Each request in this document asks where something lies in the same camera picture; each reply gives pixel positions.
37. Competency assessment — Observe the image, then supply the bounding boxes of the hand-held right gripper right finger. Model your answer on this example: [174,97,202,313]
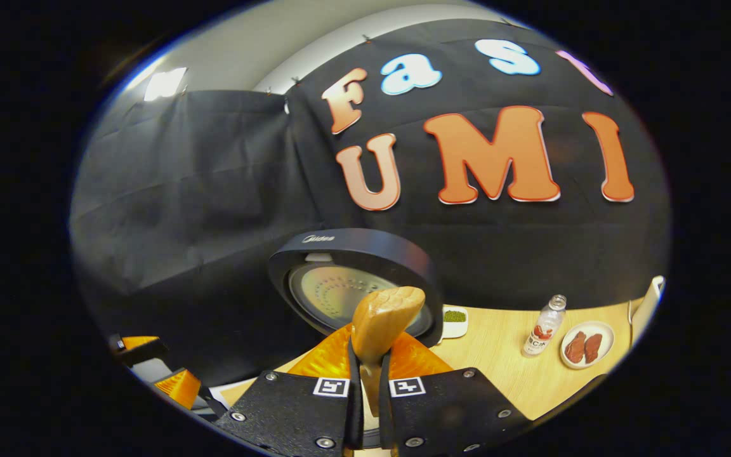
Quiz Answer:
[378,329,532,454]

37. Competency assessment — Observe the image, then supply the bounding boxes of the white toaster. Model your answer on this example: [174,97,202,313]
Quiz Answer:
[629,275,666,347]

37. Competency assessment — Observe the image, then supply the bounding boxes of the white round plate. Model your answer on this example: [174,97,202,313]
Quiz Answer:
[560,321,615,369]

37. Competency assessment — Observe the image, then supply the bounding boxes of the wooden spoon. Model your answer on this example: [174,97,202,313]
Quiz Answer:
[350,286,427,453]

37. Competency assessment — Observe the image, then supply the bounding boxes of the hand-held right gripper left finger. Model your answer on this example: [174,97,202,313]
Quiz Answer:
[213,324,364,457]

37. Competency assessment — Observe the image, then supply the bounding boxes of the white divided dish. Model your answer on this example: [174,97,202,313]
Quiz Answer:
[442,308,470,340]

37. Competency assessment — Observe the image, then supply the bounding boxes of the clear plastic drink bottle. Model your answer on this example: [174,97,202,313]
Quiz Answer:
[522,295,567,357]

